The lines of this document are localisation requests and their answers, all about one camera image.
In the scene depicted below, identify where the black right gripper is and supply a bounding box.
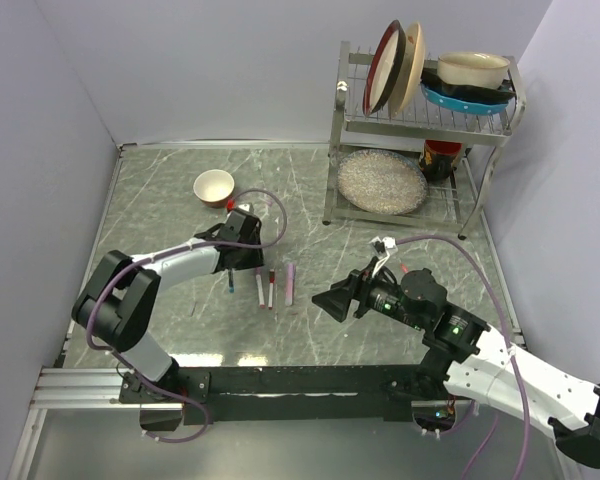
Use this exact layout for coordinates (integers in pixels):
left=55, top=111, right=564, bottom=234
left=311, top=256, right=426, bottom=330

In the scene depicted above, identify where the thick white red marker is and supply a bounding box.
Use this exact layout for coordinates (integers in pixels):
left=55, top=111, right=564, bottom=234
left=267, top=268, right=276, bottom=310

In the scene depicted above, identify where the blue pen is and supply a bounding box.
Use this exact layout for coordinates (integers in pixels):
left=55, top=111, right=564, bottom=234
left=228, top=269, right=235, bottom=293

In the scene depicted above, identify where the pink highlighter pen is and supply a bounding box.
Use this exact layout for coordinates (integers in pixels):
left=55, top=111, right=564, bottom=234
left=285, top=263, right=296, bottom=306

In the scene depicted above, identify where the thin white red pen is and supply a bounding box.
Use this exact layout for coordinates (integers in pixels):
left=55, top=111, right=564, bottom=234
left=255, top=267, right=265, bottom=309

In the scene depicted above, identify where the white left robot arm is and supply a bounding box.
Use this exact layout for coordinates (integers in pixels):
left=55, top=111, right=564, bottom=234
left=71, top=208, right=264, bottom=402

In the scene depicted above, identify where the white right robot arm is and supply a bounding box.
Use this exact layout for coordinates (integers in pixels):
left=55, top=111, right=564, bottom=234
left=312, top=269, right=600, bottom=469

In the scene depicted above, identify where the cream red bowl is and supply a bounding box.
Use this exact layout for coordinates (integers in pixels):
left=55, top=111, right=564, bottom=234
left=193, top=169, right=235, bottom=208

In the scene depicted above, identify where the speckled grey plate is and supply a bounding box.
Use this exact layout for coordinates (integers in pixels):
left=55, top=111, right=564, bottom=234
left=337, top=149, right=428, bottom=215

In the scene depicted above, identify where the black base bar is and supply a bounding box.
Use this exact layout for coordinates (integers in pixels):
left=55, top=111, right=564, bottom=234
left=119, top=364, right=461, bottom=426

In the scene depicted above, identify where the steel dish rack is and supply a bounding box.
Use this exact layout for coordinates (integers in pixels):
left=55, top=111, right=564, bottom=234
left=322, top=41, right=527, bottom=240

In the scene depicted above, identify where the red black cup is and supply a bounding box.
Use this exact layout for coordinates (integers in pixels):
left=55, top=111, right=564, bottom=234
left=418, top=139, right=463, bottom=182

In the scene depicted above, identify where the cream plate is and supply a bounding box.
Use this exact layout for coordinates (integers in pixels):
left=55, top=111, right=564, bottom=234
left=388, top=22, right=426, bottom=119

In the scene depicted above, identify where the blue dotted dish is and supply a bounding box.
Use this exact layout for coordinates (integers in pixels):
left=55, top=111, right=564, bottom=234
left=420, top=83, right=509, bottom=115

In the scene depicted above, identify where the black dish on rack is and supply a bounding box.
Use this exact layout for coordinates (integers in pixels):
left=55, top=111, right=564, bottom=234
left=421, top=68, right=515, bottom=104

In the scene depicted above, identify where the red rimmed plate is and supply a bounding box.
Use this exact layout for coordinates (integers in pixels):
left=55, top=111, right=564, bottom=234
left=362, top=20, right=406, bottom=117

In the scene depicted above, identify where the cream bowl on rack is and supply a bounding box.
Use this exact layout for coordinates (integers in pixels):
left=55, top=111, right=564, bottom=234
left=437, top=52, right=510, bottom=89

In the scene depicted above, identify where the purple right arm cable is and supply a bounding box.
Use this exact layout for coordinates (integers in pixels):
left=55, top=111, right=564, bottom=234
left=394, top=234, right=531, bottom=480

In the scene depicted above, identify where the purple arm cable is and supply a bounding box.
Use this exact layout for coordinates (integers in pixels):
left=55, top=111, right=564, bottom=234
left=84, top=188, right=289, bottom=445
left=394, top=234, right=531, bottom=480

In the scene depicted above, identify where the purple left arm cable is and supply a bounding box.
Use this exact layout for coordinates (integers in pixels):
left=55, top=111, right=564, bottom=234
left=84, top=188, right=289, bottom=445

